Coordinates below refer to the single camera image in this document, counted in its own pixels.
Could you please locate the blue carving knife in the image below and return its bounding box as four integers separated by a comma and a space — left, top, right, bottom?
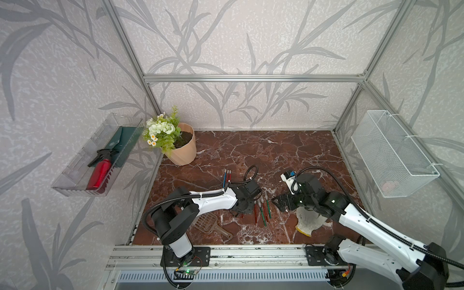
222, 169, 228, 188

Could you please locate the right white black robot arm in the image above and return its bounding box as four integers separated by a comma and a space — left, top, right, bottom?
272, 170, 464, 290

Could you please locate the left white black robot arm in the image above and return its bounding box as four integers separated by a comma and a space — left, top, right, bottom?
141, 179, 262, 259

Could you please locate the green carving knife right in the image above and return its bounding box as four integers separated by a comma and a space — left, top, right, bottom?
265, 192, 272, 222

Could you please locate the green carving knife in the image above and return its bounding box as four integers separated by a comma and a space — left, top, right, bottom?
265, 192, 272, 222
257, 200, 267, 227

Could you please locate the green carving knife left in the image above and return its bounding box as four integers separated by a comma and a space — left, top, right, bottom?
257, 200, 267, 227

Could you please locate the white work glove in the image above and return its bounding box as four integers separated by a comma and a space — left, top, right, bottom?
296, 207, 327, 237

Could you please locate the brown plastic scoop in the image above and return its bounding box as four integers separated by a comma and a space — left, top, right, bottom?
193, 213, 233, 239

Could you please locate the terracotta flower pot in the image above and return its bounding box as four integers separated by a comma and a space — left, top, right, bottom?
168, 122, 197, 166

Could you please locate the small circuit board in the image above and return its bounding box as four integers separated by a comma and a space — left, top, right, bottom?
174, 268, 202, 280

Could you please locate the artificial white flower plant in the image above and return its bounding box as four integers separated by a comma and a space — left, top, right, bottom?
142, 106, 181, 157

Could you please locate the green garden trowel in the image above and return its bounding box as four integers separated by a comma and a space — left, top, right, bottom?
106, 126, 143, 168

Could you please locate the red spray bottle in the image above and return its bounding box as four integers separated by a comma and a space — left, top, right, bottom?
86, 149, 117, 193

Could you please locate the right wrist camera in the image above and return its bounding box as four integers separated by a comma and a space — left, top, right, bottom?
280, 170, 299, 195

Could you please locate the white wire mesh basket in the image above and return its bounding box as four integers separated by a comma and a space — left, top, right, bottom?
352, 110, 441, 198

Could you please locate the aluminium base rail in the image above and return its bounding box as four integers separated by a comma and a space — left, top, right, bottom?
104, 243, 410, 271

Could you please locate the clear plastic wall tray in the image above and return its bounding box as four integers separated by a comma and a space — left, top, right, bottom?
51, 113, 143, 197

